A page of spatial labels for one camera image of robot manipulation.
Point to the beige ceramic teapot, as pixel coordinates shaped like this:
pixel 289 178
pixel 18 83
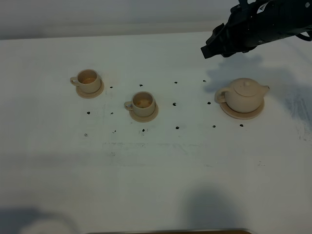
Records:
pixel 242 95

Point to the beige middle teacup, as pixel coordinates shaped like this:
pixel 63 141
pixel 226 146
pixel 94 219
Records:
pixel 142 104

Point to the beige teacup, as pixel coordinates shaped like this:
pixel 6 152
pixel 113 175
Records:
pixel 88 81
pixel 142 104

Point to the beige left cup saucer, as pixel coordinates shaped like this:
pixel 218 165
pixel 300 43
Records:
pixel 90 95

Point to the beige teapot saucer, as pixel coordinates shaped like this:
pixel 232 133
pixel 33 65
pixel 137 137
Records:
pixel 242 116

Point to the beige middle cup saucer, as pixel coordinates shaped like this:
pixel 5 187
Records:
pixel 144 119

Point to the beige cup saucer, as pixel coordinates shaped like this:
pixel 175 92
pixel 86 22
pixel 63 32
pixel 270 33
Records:
pixel 90 95
pixel 144 119

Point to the beige left teacup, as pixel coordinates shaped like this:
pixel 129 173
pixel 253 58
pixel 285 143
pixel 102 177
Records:
pixel 88 81

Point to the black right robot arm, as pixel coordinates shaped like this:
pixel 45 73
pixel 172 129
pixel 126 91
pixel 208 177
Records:
pixel 262 21

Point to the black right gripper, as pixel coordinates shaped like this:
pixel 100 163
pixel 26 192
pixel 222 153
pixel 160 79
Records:
pixel 237 35

